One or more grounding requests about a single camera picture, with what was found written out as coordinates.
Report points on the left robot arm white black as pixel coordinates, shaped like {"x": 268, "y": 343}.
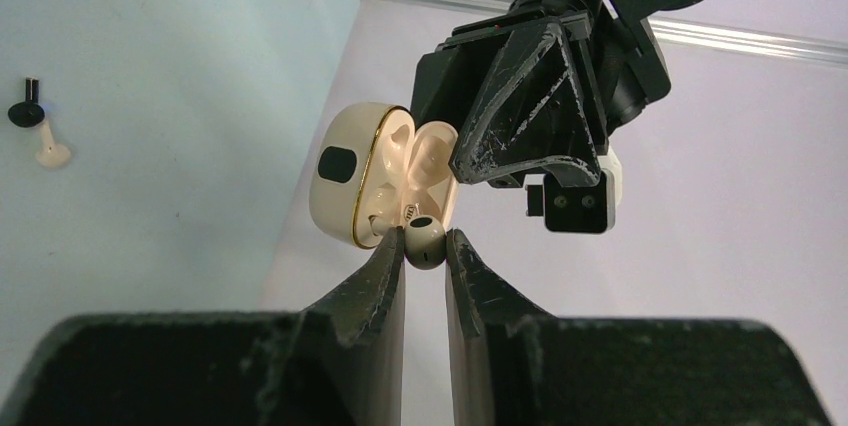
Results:
{"x": 541, "y": 88}

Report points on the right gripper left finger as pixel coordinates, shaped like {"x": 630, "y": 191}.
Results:
{"x": 335, "y": 362}

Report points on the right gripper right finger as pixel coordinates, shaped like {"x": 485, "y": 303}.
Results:
{"x": 513, "y": 363}

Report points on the beige earbud charging case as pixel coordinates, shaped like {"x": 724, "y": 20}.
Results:
{"x": 377, "y": 169}

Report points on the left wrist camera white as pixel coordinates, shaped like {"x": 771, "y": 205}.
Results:
{"x": 579, "y": 210}

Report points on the beige earbud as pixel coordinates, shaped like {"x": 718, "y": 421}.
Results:
{"x": 425, "y": 242}
{"x": 52, "y": 154}

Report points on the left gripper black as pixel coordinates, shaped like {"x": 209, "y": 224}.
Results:
{"x": 532, "y": 93}

